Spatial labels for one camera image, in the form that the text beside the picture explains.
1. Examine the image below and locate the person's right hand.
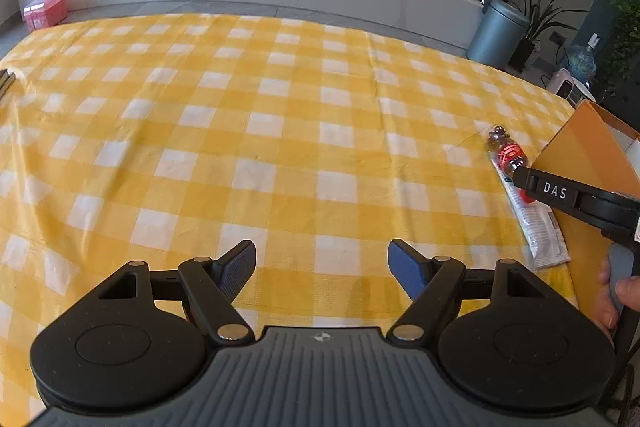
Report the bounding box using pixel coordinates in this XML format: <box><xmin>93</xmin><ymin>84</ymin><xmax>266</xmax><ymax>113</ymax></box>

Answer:
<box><xmin>596</xmin><ymin>252</ymin><xmax>640</xmax><ymax>348</ymax></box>

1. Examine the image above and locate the white round stool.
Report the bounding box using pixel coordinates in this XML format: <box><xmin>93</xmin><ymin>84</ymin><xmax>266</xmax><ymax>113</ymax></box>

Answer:
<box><xmin>570</xmin><ymin>82</ymin><xmax>599</xmax><ymax>104</ymax></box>

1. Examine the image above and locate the orange cardboard box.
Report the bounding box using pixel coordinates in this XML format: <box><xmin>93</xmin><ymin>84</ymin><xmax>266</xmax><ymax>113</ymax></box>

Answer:
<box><xmin>530</xmin><ymin>101</ymin><xmax>640</xmax><ymax>343</ymax></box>

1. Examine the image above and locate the small cola bottle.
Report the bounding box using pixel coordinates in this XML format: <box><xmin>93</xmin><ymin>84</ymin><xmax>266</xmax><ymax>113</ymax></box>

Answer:
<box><xmin>487</xmin><ymin>124</ymin><xmax>538</xmax><ymax>205</ymax></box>

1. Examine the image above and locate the water jug with pump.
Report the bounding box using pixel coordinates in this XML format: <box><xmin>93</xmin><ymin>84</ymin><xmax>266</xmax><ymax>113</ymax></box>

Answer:
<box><xmin>565</xmin><ymin>33</ymin><xmax>601</xmax><ymax>88</ymax></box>

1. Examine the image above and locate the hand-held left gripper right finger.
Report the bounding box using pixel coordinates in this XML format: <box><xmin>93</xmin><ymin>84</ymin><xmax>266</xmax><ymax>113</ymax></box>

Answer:
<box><xmin>386</xmin><ymin>238</ymin><xmax>549</xmax><ymax>346</ymax></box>

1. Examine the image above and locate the blue-grey trash can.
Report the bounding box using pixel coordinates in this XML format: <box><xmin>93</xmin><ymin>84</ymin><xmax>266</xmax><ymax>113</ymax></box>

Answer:
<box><xmin>466</xmin><ymin>0</ymin><xmax>531</xmax><ymax>70</ymax></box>

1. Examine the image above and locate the long-leaf potted plant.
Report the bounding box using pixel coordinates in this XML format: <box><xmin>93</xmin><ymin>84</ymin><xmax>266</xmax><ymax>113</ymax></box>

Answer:
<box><xmin>507</xmin><ymin>0</ymin><xmax>588</xmax><ymax>72</ymax></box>

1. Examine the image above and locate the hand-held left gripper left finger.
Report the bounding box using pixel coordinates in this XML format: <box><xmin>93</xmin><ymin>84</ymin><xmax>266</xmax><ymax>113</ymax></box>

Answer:
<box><xmin>92</xmin><ymin>239</ymin><xmax>257</xmax><ymax>346</ymax></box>

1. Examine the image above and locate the white packet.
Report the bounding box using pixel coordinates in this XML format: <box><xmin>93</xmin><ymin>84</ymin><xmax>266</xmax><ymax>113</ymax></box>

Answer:
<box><xmin>500</xmin><ymin>174</ymin><xmax>572</xmax><ymax>271</ymax></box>

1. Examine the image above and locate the trailing cabinet plant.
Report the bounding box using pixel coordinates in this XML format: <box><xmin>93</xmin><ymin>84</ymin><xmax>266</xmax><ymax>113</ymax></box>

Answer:
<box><xmin>600</xmin><ymin>0</ymin><xmax>640</xmax><ymax>102</ymax></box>

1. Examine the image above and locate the pink storage box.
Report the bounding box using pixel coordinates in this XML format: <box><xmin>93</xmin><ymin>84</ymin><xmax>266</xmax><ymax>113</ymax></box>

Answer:
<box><xmin>22</xmin><ymin>0</ymin><xmax>68</xmax><ymax>32</ymax></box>

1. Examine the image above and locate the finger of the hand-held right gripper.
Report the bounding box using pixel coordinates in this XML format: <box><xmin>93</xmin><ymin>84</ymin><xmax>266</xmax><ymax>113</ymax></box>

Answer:
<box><xmin>512</xmin><ymin>166</ymin><xmax>586</xmax><ymax>214</ymax></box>

